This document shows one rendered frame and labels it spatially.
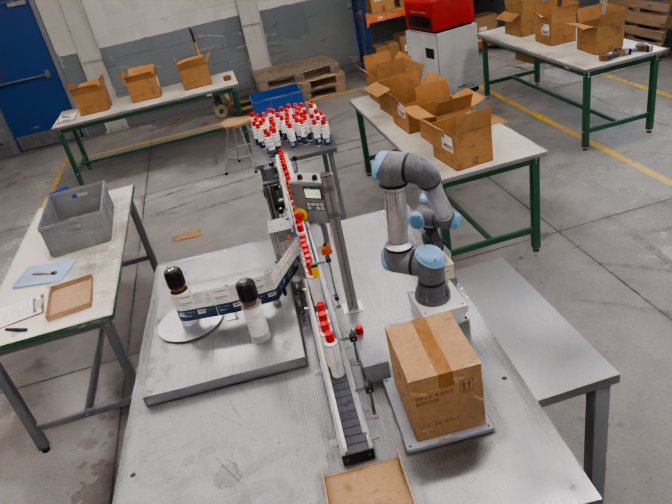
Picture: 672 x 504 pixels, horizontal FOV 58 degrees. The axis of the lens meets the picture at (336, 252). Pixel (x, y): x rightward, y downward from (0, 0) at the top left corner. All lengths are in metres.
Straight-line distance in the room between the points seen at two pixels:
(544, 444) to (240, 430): 1.07
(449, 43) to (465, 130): 3.90
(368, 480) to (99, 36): 8.59
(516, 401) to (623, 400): 1.30
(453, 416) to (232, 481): 0.77
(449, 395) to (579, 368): 0.58
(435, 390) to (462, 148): 2.31
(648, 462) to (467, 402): 1.35
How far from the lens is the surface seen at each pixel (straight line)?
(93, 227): 4.18
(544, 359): 2.43
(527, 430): 2.18
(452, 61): 7.87
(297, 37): 9.99
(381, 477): 2.07
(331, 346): 2.25
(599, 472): 2.77
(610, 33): 6.32
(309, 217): 2.56
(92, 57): 9.92
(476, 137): 4.05
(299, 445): 2.23
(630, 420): 3.40
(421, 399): 2.00
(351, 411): 2.22
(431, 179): 2.32
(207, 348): 2.71
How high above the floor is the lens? 2.44
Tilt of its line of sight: 30 degrees down
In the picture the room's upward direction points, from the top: 12 degrees counter-clockwise
